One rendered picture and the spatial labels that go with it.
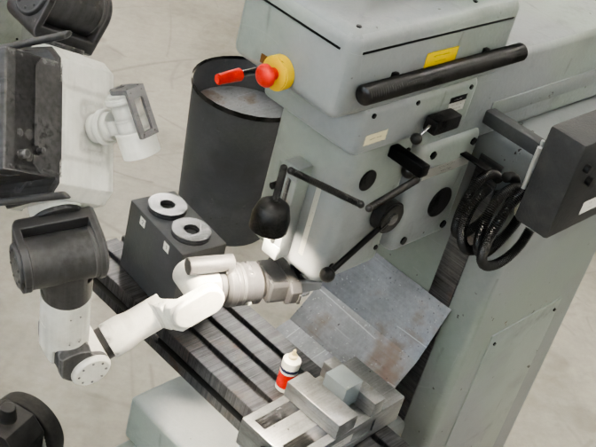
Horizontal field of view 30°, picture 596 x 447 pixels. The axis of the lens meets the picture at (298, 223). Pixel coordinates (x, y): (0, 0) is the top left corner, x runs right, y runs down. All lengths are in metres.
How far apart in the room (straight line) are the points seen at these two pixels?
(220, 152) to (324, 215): 2.16
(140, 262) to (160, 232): 0.13
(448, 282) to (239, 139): 1.78
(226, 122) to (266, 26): 2.26
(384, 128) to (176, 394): 0.84
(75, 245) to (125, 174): 2.88
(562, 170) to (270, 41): 0.59
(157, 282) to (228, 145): 1.69
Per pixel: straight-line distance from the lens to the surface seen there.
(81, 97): 1.94
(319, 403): 2.27
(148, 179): 4.75
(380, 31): 1.80
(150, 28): 6.02
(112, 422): 3.63
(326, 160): 2.02
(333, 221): 2.06
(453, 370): 2.62
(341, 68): 1.78
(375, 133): 1.94
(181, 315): 2.14
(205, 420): 2.44
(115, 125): 1.90
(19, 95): 1.84
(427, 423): 2.73
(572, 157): 2.06
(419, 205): 2.22
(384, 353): 2.60
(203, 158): 4.26
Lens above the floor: 2.58
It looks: 33 degrees down
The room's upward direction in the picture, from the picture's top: 16 degrees clockwise
